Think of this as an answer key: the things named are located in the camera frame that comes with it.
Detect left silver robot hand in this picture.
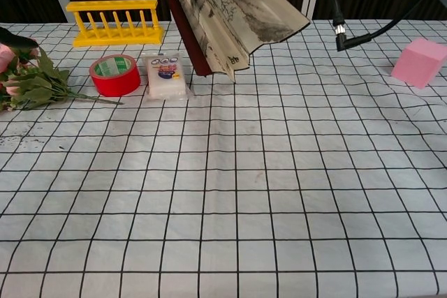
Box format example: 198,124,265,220
0,27,40,51

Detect folding paper fan red ribs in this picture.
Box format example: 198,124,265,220
155,0,312,84

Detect pink artificial flower bouquet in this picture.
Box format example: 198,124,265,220
0,36,124,112

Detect yellow test tube rack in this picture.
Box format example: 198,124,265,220
66,0,166,48

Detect red tape roll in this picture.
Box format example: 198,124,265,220
89,54,142,98

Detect white sponge package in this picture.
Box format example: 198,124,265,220
144,52,195,101

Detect white black checkered tablecloth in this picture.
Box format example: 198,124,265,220
0,18,447,298

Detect pink foam cube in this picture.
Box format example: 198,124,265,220
390,37,447,90

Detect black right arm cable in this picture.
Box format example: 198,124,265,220
325,0,447,52

